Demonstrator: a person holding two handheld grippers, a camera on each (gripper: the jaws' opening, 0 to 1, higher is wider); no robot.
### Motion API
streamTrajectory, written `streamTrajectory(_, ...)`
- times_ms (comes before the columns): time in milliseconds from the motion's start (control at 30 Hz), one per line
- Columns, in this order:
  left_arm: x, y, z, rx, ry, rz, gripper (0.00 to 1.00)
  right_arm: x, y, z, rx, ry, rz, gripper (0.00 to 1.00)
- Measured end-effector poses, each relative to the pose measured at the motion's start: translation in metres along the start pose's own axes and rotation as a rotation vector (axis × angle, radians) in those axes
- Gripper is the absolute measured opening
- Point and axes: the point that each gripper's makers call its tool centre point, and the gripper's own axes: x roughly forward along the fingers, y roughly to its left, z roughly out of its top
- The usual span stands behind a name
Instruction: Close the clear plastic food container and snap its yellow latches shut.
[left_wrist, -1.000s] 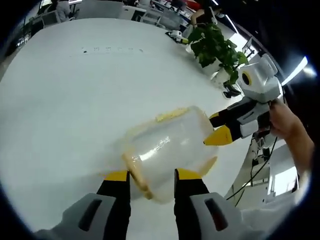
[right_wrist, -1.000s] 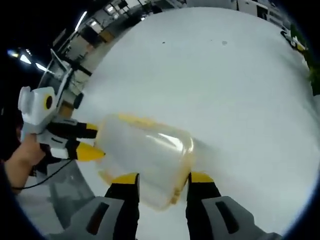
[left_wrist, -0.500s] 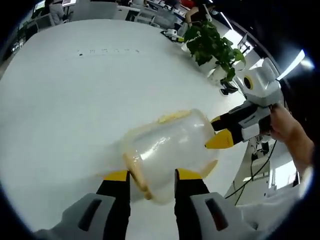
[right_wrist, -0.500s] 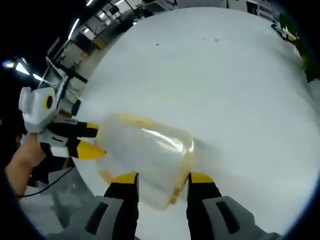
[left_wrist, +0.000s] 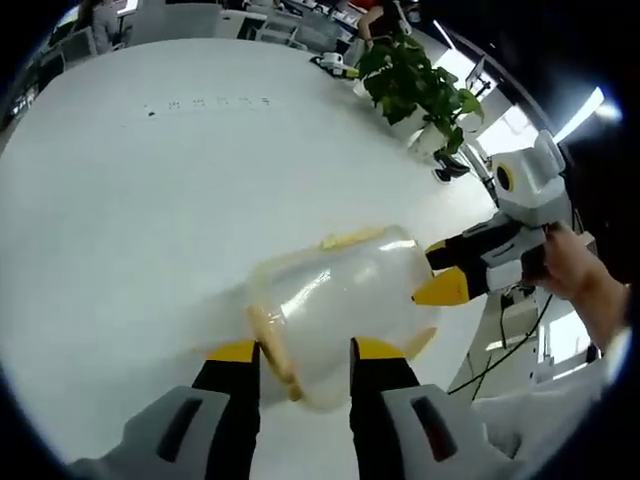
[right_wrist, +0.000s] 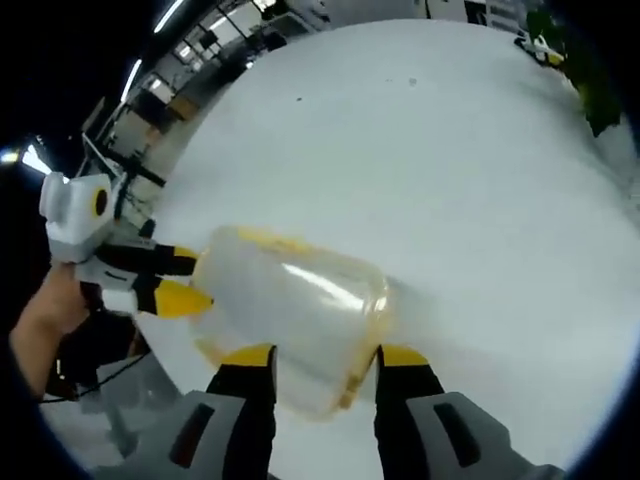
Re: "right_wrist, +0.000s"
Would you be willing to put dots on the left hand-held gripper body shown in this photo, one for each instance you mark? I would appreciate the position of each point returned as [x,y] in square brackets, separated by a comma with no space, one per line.
[75,225]

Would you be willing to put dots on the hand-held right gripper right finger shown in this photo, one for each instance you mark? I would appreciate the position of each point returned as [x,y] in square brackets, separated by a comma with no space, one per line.
[400,425]

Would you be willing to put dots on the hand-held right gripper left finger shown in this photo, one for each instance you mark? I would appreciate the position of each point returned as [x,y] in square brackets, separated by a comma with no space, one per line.
[250,425]

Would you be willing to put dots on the clear container with yellow buckles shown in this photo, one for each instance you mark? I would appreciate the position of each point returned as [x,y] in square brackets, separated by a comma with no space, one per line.
[300,310]

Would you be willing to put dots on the person's left hand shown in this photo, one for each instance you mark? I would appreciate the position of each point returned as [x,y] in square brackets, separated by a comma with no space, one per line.
[62,295]

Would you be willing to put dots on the long ceiling light strip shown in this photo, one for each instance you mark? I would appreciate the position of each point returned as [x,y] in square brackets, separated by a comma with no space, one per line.
[169,16]
[27,159]
[132,79]

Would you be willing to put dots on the green potted plant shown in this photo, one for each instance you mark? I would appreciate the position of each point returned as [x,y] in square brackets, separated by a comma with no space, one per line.
[600,100]

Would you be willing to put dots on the spare hand-held gripper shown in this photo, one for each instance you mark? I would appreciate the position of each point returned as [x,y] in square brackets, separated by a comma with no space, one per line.
[542,50]

